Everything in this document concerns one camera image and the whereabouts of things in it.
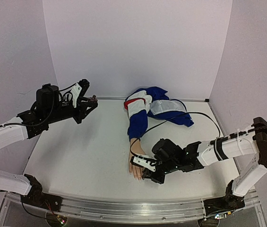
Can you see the aluminium front rail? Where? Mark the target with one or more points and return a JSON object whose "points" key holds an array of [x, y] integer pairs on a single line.
{"points": [[14, 213]]}

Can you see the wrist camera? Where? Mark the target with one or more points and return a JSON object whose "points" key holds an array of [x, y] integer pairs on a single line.
{"points": [[144, 161], [79, 89]]}

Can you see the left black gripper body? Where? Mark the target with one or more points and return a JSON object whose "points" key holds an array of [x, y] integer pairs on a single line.
{"points": [[57, 114]]}

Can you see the blue white red jacket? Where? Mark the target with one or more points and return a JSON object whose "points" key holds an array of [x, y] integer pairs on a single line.
{"points": [[154, 103]]}

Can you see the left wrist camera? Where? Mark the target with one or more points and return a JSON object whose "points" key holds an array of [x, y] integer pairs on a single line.
{"points": [[79, 89]]}

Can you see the red nail polish bottle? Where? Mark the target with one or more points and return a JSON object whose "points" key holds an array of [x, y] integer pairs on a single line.
{"points": [[92, 98]]}

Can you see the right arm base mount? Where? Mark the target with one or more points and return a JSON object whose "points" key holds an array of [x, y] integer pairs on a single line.
{"points": [[224, 204]]}

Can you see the mannequin hand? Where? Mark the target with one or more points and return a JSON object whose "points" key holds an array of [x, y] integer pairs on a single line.
{"points": [[134, 150]]}

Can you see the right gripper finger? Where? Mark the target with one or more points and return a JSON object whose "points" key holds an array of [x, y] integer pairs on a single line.
{"points": [[155, 178], [147, 174]]}

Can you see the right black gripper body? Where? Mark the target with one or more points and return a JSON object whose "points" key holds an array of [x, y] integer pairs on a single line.
{"points": [[155, 171]]}

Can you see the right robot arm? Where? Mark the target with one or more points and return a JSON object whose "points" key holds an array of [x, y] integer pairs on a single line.
{"points": [[169, 157]]}

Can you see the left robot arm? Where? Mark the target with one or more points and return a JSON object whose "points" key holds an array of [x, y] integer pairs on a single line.
{"points": [[52, 105]]}

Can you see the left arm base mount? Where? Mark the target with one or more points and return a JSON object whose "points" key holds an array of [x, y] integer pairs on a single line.
{"points": [[36, 197]]}

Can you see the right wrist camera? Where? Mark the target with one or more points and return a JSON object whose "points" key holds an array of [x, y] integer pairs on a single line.
{"points": [[144, 161]]}

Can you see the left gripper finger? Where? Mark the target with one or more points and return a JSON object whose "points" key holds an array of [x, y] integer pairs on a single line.
{"points": [[84, 109], [85, 100]]}

